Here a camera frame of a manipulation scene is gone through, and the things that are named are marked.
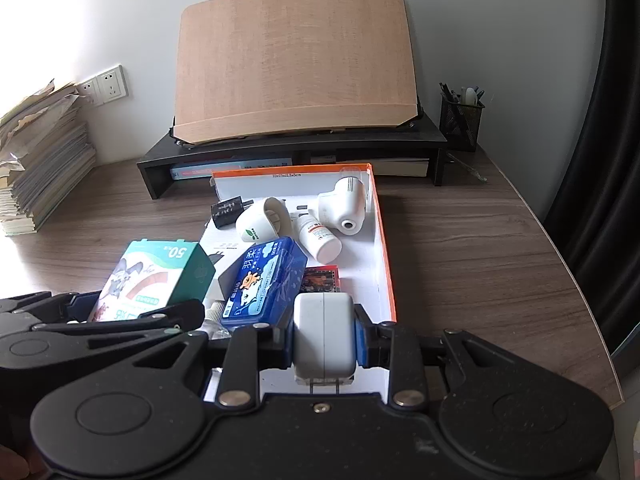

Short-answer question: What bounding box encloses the white wall socket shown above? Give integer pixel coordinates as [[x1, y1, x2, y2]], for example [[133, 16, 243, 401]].
[[77, 76, 101, 107], [95, 64, 128, 106]]

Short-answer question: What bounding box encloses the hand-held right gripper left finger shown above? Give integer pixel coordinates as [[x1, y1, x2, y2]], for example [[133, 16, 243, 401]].
[[120, 317, 297, 409]]

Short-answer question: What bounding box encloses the wooden reading board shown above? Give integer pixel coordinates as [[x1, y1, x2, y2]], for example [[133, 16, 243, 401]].
[[172, 0, 421, 145]]

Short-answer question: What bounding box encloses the clear pen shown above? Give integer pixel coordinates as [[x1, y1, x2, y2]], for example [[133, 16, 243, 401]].
[[447, 152, 488, 184]]

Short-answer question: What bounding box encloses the white pill bottle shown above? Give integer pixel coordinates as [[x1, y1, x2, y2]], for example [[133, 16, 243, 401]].
[[296, 214, 343, 263]]

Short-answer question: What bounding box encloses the white charger packaging box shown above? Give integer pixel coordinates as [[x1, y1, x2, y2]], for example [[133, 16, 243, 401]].
[[200, 225, 251, 311]]

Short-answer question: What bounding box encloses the green bandage box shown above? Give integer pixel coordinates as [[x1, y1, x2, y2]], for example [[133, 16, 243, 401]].
[[89, 239, 217, 323]]

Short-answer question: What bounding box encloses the orange and white cardboard box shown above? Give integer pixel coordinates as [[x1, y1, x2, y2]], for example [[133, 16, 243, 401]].
[[200, 162, 398, 401]]

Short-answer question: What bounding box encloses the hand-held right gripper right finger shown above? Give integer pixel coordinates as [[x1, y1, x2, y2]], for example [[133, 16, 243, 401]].
[[354, 305, 536, 409]]

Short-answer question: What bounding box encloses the black mesh pen holder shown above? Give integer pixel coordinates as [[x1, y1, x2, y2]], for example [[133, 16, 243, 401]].
[[439, 82, 486, 153]]

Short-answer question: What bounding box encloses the white repeller heater leaf print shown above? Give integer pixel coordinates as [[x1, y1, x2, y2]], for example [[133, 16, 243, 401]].
[[235, 197, 292, 243]]

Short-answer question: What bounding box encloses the black monitor riser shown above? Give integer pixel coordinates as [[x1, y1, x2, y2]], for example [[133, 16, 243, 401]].
[[136, 105, 448, 197]]

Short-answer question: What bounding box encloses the white charger cube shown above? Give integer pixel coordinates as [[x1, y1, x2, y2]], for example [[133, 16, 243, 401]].
[[291, 292, 358, 393]]

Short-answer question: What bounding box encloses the white plug-in repeller green button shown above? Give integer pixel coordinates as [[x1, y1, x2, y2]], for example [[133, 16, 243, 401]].
[[316, 175, 368, 235]]

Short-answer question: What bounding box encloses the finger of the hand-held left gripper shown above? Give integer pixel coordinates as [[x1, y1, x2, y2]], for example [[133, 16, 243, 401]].
[[0, 299, 206, 335], [0, 291, 103, 326]]

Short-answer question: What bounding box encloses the black power adapter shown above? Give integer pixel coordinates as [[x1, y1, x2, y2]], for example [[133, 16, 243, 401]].
[[209, 197, 245, 231]]

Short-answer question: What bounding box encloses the person's left hand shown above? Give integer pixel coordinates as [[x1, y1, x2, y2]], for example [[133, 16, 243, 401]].
[[0, 442, 32, 480]]

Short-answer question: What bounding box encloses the dark playing card box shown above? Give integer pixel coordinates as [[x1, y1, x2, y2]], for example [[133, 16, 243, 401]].
[[299, 266, 343, 296]]

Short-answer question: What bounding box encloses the blue tissue pack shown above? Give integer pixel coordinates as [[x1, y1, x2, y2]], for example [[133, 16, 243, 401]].
[[220, 236, 308, 332]]

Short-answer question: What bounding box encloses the cream paged book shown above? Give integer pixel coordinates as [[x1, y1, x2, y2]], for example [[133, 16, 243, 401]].
[[372, 157, 431, 177]]

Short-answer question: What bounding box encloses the stack of books and papers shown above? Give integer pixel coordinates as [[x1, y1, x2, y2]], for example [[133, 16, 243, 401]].
[[0, 79, 97, 237]]

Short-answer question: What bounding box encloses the dark curtain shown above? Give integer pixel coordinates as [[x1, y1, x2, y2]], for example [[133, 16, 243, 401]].
[[542, 0, 640, 346]]

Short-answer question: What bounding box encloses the small clear bottle white cap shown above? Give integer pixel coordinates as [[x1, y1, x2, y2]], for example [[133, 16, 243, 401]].
[[202, 301, 233, 336]]

